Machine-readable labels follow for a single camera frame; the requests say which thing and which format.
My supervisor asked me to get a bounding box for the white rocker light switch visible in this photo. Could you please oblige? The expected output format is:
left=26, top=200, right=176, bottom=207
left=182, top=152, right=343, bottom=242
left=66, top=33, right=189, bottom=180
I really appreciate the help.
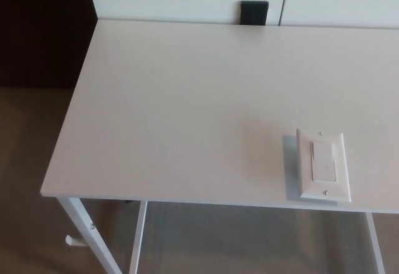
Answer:
left=282, top=128, right=352, bottom=207

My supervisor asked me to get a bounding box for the white metal-legged table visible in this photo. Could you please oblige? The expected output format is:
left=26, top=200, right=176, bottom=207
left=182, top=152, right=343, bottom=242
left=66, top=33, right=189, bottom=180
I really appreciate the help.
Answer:
left=39, top=18, right=399, bottom=274

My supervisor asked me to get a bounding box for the white table side hook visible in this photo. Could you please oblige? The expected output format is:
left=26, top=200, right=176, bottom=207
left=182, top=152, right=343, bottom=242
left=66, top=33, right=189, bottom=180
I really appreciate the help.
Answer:
left=65, top=235, right=87, bottom=249

